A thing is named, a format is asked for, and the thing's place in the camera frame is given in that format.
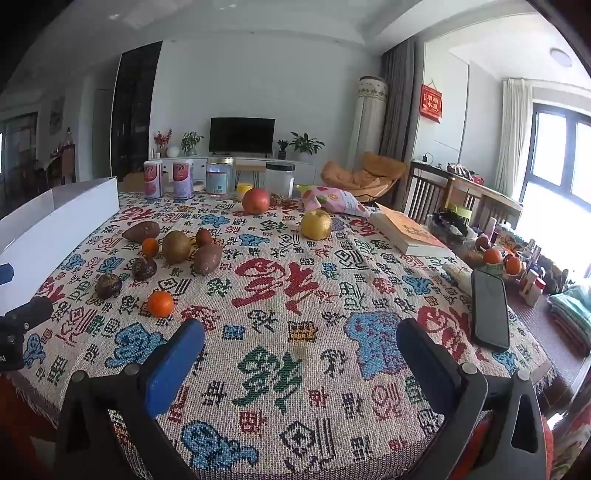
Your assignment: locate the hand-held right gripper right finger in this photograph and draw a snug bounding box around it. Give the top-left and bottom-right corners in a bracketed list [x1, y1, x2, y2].
[396, 318, 548, 480]

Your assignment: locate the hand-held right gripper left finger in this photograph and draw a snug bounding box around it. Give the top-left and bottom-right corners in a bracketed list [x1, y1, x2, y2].
[54, 318, 206, 480]

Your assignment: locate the white cardboard box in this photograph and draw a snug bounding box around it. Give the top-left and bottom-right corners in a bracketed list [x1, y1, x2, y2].
[0, 176, 121, 311]

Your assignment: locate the dark brown wrinkled fruit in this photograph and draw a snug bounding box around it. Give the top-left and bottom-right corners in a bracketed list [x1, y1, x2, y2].
[95, 273, 123, 299]
[132, 257, 158, 282]

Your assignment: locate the short brown sweet potato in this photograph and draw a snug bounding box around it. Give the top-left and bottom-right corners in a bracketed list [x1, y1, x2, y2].
[192, 243, 223, 276]

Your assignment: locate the olive brown kiwi fruit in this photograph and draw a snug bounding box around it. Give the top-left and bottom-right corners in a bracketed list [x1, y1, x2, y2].
[161, 230, 192, 265]

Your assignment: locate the yellow apple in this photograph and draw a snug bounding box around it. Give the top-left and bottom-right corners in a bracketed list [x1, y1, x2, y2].
[301, 209, 332, 241]

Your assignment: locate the red apple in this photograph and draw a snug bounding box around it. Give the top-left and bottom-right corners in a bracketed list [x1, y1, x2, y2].
[242, 187, 271, 215]

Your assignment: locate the black smartphone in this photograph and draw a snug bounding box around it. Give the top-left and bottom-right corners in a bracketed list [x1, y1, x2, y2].
[471, 268, 511, 352]

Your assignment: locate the wooden dining chair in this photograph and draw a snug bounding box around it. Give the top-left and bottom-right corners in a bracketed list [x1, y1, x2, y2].
[46, 143, 77, 185]

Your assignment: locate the orange cover book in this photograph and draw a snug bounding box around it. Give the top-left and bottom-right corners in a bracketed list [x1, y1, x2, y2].
[369, 203, 455, 257]

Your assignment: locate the long purple sweet potato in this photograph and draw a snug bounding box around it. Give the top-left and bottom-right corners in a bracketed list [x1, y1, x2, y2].
[122, 221, 161, 243]

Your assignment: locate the printed woven tablecloth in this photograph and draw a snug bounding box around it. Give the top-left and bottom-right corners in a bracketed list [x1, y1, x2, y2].
[9, 189, 555, 480]

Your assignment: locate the folded towel stack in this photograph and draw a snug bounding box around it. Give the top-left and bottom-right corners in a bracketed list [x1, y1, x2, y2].
[549, 282, 591, 357]

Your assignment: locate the floral seat cushion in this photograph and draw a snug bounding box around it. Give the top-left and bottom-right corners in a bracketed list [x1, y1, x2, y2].
[551, 401, 591, 480]

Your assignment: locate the pink label tin can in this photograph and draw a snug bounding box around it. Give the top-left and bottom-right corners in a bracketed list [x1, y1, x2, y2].
[172, 159, 195, 199]
[144, 161, 163, 199]

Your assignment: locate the dark wooden chair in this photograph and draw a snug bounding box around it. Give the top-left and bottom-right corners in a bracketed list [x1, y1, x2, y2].
[406, 161, 462, 222]

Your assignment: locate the wooden side table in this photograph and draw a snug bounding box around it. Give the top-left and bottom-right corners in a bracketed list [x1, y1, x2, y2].
[411, 159, 525, 227]

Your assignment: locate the pink snack bag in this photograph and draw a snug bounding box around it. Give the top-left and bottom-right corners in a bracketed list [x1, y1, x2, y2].
[298, 185, 372, 219]

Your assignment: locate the blue label clear jar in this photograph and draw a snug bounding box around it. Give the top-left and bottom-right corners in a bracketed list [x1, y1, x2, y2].
[205, 157, 235, 197]

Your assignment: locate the orange lounge chair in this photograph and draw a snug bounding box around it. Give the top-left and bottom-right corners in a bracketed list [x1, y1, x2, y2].
[321, 151, 408, 204]

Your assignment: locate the dark display cabinet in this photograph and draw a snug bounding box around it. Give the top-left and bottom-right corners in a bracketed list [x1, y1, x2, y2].
[111, 41, 163, 185]

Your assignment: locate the black lid clear jar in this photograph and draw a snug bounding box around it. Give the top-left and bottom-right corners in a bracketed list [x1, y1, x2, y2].
[265, 161, 295, 198]

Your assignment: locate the small wooden top table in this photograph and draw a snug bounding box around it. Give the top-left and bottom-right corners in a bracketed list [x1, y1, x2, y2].
[235, 162, 269, 185]

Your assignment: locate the white television cabinet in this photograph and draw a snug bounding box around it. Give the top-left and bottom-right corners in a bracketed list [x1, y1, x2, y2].
[148, 156, 319, 188]

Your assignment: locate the black television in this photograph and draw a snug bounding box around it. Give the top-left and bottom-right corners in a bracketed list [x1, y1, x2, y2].
[209, 117, 276, 155]

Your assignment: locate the white curtain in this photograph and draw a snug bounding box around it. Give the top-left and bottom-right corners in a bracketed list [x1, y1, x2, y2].
[494, 78, 534, 199]

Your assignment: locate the covered standing air conditioner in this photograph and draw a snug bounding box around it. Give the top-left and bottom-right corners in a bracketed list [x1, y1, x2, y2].
[347, 76, 389, 162]

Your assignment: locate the large leafy potted plant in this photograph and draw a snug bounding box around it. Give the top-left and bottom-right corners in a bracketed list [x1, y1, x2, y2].
[290, 132, 325, 155]

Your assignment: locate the grey curtain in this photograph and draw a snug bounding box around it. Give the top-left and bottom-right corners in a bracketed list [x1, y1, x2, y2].
[379, 37, 419, 160]

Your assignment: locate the dark frame window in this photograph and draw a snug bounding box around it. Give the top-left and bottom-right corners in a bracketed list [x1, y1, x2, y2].
[522, 102, 591, 282]

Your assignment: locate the red wall hanging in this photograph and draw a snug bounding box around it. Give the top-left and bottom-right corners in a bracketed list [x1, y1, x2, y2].
[419, 83, 444, 124]

